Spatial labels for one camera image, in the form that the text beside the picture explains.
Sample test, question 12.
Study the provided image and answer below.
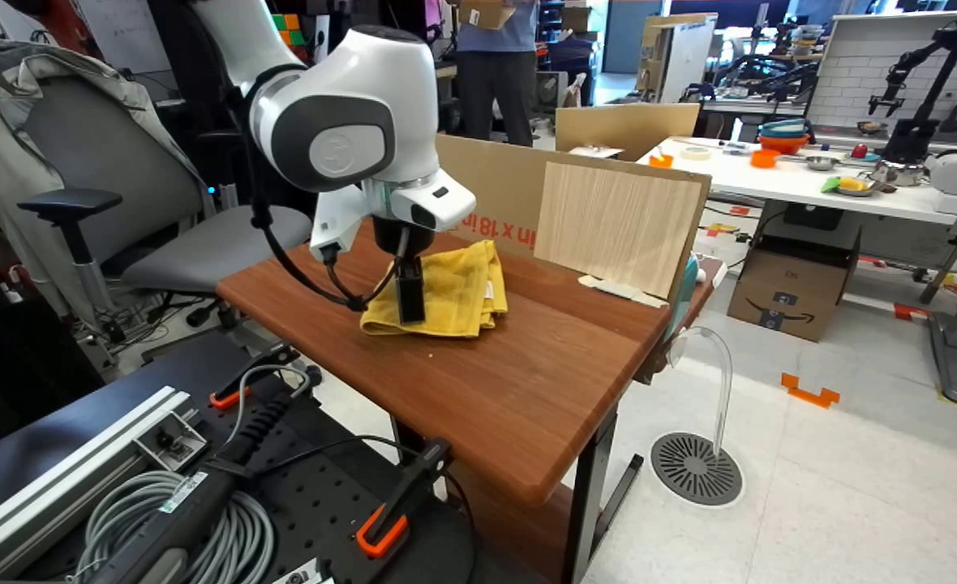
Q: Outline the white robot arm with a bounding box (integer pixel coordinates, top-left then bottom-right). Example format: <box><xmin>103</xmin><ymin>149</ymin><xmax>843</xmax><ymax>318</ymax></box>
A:
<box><xmin>187</xmin><ymin>0</ymin><xmax>477</xmax><ymax>323</ymax></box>

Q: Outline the yellow towel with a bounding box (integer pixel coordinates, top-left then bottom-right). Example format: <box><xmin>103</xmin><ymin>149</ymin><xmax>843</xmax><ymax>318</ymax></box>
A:
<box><xmin>360</xmin><ymin>240</ymin><xmax>508</xmax><ymax>341</ymax></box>

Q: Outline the white work table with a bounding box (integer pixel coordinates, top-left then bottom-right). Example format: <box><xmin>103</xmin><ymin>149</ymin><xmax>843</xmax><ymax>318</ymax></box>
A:
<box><xmin>636</xmin><ymin>134</ymin><xmax>957</xmax><ymax>410</ymax></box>

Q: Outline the aluminium extrusion rail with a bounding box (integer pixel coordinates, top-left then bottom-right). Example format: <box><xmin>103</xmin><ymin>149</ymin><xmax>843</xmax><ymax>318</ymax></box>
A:
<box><xmin>0</xmin><ymin>386</ymin><xmax>206</xmax><ymax>580</ymax></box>

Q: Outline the orange bracket on floor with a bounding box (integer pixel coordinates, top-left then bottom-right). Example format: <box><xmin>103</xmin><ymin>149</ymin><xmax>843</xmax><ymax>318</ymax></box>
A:
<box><xmin>780</xmin><ymin>372</ymin><xmax>841</xmax><ymax>410</ymax></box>

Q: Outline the light wood panel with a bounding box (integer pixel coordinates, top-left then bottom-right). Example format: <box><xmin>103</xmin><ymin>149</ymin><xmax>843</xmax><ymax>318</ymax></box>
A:
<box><xmin>536</xmin><ymin>158</ymin><xmax>711</xmax><ymax>303</ymax></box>

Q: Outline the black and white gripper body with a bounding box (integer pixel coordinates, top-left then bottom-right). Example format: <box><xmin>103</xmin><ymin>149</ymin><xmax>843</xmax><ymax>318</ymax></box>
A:
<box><xmin>309</xmin><ymin>169</ymin><xmax>477</xmax><ymax>257</ymax></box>

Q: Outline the wooden desk with legs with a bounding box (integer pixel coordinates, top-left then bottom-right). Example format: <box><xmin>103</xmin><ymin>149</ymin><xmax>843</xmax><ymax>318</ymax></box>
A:
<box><xmin>220</xmin><ymin>253</ymin><xmax>667</xmax><ymax>584</ymax></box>

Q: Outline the orange black clamp near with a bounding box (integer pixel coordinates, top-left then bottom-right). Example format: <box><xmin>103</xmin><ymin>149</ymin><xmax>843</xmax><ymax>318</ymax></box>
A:
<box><xmin>352</xmin><ymin>441</ymin><xmax>452</xmax><ymax>561</ymax></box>

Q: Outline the person in jeans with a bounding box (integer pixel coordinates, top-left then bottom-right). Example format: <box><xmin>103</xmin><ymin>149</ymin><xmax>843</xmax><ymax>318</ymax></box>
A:
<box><xmin>457</xmin><ymin>0</ymin><xmax>540</xmax><ymax>147</ymax></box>

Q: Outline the orange black clamp far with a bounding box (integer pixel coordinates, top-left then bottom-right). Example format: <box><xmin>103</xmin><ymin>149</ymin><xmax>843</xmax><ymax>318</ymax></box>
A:
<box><xmin>206</xmin><ymin>347</ymin><xmax>321</xmax><ymax>411</ymax></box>

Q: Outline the large cardboard box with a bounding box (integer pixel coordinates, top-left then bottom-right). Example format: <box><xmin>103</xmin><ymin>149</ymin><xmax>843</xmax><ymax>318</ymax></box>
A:
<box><xmin>432</xmin><ymin>129</ymin><xmax>712</xmax><ymax>306</ymax></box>

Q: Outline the small cardboard box floor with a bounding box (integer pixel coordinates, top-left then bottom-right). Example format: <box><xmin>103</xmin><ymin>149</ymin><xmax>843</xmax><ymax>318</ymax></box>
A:
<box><xmin>727</xmin><ymin>236</ymin><xmax>857</xmax><ymax>341</ymax></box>

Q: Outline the grey office chair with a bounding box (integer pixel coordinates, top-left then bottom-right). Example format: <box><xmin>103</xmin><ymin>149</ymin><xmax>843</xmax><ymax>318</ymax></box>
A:
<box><xmin>0</xmin><ymin>41</ymin><xmax>273</xmax><ymax>345</ymax></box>

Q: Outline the grey coiled cable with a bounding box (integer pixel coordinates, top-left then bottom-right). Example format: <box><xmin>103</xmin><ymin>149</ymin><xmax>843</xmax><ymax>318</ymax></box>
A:
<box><xmin>64</xmin><ymin>466</ymin><xmax>277</xmax><ymax>584</ymax></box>

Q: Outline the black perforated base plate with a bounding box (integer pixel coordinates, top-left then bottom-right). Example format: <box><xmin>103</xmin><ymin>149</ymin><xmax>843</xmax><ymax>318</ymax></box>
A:
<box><xmin>0</xmin><ymin>336</ymin><xmax>477</xmax><ymax>584</ymax></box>

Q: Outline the orange black clamp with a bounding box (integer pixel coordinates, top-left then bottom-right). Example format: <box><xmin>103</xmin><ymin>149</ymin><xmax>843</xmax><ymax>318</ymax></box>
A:
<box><xmin>206</xmin><ymin>347</ymin><xmax>321</xmax><ymax>411</ymax></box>
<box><xmin>352</xmin><ymin>441</ymin><xmax>452</xmax><ymax>561</ymax></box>

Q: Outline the black small robot arm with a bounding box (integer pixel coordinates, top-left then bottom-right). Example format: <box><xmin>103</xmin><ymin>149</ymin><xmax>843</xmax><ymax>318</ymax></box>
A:
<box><xmin>868</xmin><ymin>19</ymin><xmax>957</xmax><ymax>167</ymax></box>

